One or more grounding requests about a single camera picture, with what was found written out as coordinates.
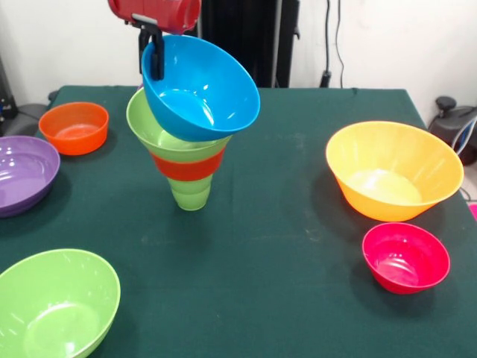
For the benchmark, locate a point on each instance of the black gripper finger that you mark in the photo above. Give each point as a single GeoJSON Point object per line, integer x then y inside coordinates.
{"type": "Point", "coordinates": [157, 59]}
{"type": "Point", "coordinates": [144, 41]}

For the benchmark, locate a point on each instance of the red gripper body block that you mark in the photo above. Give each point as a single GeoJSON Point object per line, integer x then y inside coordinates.
{"type": "Point", "coordinates": [160, 13]}

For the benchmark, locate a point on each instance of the small green bowl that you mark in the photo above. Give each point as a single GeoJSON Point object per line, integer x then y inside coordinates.
{"type": "Point", "coordinates": [143, 130]}

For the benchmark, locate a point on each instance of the blue bowl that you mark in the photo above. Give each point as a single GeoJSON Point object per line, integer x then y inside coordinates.
{"type": "Point", "coordinates": [208, 112]}

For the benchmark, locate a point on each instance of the red-orange bowl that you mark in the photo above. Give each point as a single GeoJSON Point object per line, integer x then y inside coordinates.
{"type": "Point", "coordinates": [186, 169]}
{"type": "Point", "coordinates": [74, 130]}

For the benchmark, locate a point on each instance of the green cup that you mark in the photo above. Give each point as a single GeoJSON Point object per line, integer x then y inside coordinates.
{"type": "Point", "coordinates": [191, 195]}

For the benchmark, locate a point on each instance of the large green bowl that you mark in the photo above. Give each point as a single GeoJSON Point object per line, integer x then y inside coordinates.
{"type": "Point", "coordinates": [56, 309]}

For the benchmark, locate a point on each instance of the black grey base foot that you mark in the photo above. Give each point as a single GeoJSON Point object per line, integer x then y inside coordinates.
{"type": "Point", "coordinates": [22, 119]}
{"type": "Point", "coordinates": [451, 127]}

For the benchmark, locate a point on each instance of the dark green table cloth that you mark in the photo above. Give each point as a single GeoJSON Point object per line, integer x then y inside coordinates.
{"type": "Point", "coordinates": [279, 209]}

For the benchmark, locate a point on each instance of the large orange bowl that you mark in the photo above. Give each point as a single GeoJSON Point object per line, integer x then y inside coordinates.
{"type": "Point", "coordinates": [391, 175]}

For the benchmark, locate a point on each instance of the pink bowl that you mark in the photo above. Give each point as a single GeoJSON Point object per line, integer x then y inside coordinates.
{"type": "Point", "coordinates": [406, 261]}

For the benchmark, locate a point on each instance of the black pedestal column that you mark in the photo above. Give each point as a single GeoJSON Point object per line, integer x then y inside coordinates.
{"type": "Point", "coordinates": [268, 33]}

